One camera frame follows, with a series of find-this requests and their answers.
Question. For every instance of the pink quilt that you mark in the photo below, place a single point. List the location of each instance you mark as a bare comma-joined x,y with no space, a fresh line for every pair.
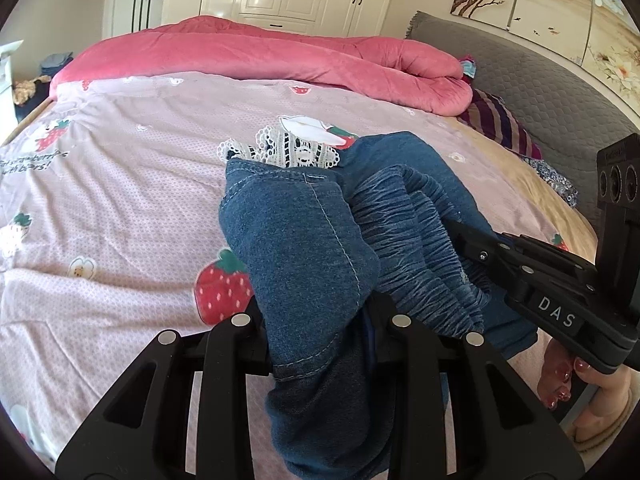
250,50

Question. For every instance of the yellow blanket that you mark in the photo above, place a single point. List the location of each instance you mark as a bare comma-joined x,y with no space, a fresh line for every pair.
505,180

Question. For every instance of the purple striped pillow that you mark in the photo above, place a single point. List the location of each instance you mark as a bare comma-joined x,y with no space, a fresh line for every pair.
500,125

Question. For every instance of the blue denim pants lace trim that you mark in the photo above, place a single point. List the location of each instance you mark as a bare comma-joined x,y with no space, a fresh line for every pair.
300,240

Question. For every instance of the teal and red cloth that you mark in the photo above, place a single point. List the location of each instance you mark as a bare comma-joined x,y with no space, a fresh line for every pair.
467,66

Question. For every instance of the grey padded headboard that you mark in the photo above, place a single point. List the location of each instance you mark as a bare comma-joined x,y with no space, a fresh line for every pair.
525,75

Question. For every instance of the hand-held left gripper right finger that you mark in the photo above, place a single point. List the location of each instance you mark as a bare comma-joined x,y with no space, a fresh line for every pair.
395,345

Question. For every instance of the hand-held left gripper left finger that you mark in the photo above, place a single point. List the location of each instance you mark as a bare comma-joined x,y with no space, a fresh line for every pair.
250,345

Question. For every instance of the grey-blue cloth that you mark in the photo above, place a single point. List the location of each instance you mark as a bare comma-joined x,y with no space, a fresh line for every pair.
56,62

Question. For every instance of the tan plush toy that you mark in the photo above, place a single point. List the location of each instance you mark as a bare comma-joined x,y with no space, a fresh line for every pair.
27,90

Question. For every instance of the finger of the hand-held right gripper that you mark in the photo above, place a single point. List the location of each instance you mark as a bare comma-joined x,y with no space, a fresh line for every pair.
480,247

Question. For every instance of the white dresser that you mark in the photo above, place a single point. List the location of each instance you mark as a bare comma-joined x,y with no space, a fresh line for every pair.
6,85

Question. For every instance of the pink strawberry print bed sheet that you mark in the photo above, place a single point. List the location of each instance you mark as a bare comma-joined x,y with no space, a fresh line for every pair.
125,185

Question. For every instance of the person's right hand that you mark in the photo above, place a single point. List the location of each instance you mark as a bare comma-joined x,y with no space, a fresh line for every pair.
600,395

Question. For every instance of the blossom wall painting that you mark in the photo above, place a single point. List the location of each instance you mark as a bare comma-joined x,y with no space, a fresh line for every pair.
550,0

